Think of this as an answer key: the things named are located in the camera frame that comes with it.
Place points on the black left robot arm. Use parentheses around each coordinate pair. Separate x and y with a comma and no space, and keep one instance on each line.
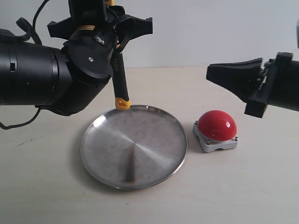
(65,81)

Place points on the red dome push button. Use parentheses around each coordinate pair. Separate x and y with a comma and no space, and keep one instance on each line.
(216,130)

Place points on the black yellow handled tool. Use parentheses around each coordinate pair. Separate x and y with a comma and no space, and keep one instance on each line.
(122,101)

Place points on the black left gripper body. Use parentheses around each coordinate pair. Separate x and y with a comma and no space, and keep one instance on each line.
(97,26)

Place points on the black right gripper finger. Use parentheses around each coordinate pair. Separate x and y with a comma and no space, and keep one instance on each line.
(241,70)
(242,88)

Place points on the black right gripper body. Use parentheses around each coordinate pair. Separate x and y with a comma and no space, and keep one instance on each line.
(279,88)

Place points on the round silver metal plate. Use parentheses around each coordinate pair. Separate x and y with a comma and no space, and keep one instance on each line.
(134,149)

